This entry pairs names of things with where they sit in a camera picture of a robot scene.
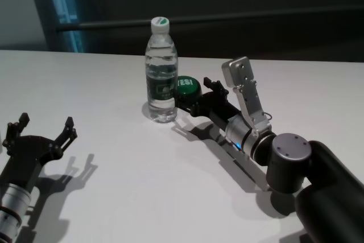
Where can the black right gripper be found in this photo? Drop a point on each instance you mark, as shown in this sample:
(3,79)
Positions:
(213,106)

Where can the clear water bottle green label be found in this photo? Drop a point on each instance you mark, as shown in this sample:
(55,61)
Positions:
(162,66)

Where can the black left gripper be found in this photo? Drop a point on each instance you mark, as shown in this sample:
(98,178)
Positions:
(28,154)

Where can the teal window glass strip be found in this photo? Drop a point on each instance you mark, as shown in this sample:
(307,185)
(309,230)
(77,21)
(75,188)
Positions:
(64,4)

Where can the dark thin handrail bar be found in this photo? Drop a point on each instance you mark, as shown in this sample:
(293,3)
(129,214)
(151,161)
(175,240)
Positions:
(85,25)

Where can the green YES button black base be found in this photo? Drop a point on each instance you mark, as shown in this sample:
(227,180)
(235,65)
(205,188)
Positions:
(187,88)

